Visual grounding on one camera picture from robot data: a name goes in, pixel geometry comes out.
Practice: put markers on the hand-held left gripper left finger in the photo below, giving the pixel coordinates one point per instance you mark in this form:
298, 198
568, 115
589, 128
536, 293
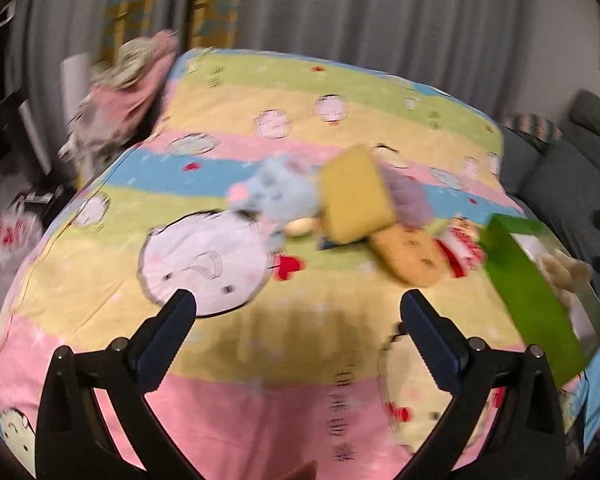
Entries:
162, 347

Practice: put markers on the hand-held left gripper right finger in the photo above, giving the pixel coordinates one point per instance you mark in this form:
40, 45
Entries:
440, 347

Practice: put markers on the green box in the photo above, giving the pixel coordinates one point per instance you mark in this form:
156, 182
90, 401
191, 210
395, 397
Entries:
525, 295

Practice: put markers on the yellow foam block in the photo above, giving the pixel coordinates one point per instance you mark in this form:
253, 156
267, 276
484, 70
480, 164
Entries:
355, 195

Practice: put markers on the red white soft packet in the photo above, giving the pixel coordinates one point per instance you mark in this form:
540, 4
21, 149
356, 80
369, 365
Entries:
460, 250

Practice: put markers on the small beige soft toy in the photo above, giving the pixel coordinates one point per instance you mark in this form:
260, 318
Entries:
300, 226

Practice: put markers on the person's left hand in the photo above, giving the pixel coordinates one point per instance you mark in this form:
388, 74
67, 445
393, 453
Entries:
297, 472

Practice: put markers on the beige teddy plush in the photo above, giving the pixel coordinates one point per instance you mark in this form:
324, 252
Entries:
560, 267

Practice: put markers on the grey sofa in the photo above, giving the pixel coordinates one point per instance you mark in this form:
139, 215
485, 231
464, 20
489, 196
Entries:
565, 185

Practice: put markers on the brown cookie plush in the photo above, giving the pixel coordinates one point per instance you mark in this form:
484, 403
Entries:
410, 255

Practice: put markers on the patterned cushion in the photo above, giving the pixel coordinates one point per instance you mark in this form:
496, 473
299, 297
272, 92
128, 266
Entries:
537, 127

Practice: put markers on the striped cartoon printed blanket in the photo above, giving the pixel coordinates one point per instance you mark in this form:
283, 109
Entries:
280, 385

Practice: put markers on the red blue orange toy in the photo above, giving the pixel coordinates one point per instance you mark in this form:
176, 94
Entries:
327, 245

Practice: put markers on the purple grey plush toy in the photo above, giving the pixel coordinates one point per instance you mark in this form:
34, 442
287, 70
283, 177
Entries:
411, 197

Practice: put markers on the white red plastic bag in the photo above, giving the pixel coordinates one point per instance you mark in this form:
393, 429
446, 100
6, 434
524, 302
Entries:
10, 232

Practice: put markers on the light blue plush toy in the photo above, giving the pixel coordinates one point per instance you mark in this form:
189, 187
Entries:
280, 190

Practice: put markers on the pile of clothes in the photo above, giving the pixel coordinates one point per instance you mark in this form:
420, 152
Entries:
125, 95

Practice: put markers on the grey curtain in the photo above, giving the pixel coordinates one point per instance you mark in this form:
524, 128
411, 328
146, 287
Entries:
380, 10

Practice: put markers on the yellow blue patterned curtain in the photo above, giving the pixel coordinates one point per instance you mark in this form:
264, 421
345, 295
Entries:
215, 0

